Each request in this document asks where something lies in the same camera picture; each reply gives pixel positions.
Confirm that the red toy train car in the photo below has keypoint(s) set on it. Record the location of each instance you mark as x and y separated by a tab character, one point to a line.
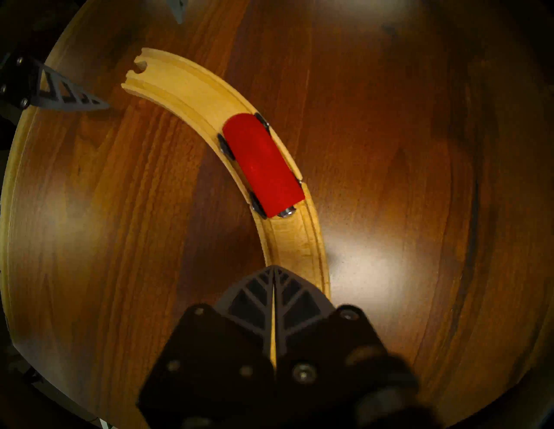
264	164

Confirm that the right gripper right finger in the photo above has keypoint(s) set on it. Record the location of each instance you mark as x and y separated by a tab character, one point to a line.
329	367

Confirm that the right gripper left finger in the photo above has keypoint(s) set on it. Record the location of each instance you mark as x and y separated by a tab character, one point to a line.
216	372

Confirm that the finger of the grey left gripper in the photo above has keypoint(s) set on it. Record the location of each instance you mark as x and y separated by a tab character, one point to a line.
178	8
52	91

